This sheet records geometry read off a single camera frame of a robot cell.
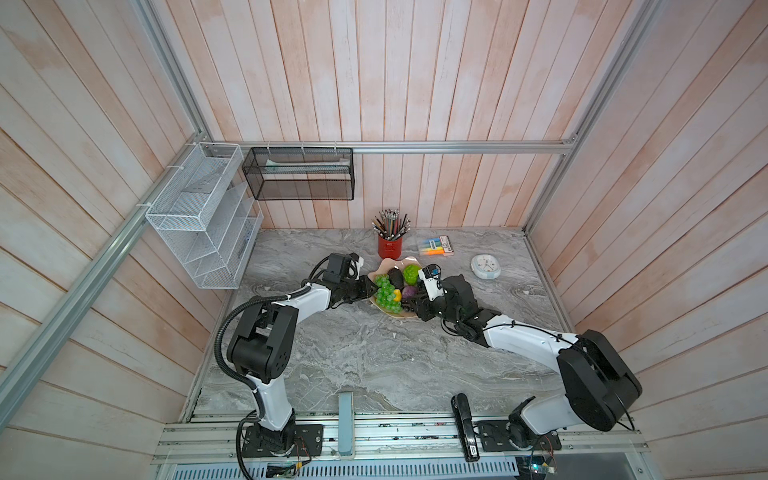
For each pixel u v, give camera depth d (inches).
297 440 28.6
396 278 38.8
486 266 42.1
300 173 40.9
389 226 40.8
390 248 42.1
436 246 45.0
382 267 40.8
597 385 17.1
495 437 28.8
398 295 37.4
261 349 19.5
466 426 28.8
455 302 26.8
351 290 32.7
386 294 35.9
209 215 27.0
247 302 19.2
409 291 38.1
